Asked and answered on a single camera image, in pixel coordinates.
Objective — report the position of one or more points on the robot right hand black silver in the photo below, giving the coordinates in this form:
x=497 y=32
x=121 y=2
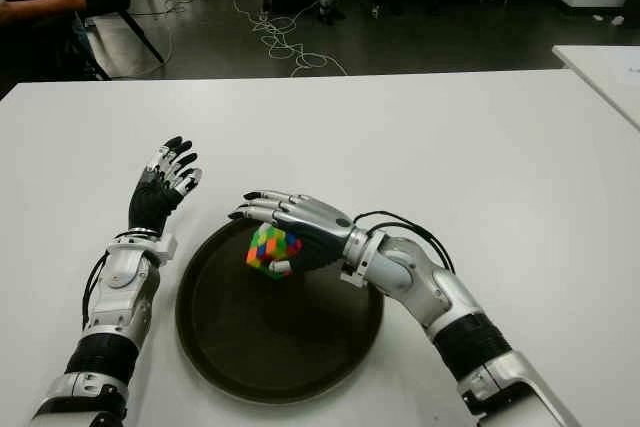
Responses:
x=320 y=227

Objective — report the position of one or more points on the robot left hand black silver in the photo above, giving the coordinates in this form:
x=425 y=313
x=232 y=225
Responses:
x=150 y=202

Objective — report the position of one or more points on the multicoloured Rubik's cube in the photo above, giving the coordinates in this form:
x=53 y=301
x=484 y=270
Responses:
x=267 y=247

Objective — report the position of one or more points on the robot right arm silver black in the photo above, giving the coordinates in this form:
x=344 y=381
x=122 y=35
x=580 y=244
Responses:
x=450 y=307

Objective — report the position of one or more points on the person's bare forearm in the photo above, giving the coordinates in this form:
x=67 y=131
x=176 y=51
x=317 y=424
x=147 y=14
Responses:
x=45 y=4

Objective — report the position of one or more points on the robot left arm silver black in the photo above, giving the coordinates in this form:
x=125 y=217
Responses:
x=120 y=277

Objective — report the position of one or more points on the round dark brown plate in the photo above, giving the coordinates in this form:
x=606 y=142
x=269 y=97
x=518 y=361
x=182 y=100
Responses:
x=280 y=337

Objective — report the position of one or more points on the white side table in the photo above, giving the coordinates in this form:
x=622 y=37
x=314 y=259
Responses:
x=605 y=72

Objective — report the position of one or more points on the small white floor object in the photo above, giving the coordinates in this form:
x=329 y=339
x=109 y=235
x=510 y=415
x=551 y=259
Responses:
x=618 y=20

